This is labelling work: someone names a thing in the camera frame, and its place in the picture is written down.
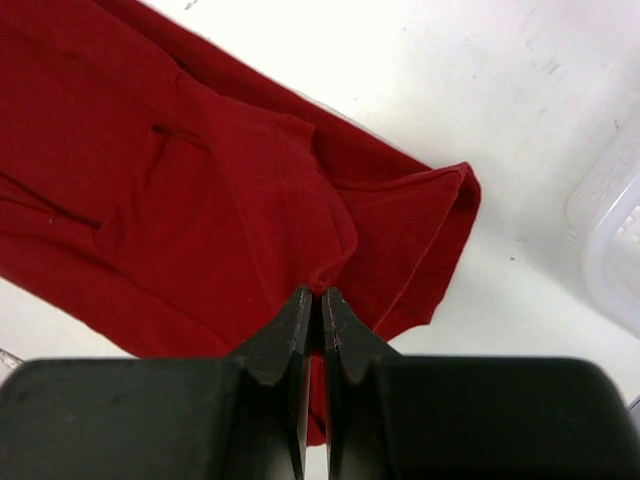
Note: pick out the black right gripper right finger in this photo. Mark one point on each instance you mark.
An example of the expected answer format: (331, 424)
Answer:
(391, 416)

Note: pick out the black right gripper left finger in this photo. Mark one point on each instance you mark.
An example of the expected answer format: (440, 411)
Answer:
(242, 416)

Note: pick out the red t-shirt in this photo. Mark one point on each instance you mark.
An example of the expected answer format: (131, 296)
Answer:
(172, 198)

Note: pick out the white plastic laundry basket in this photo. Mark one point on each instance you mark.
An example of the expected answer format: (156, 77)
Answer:
(603, 215)

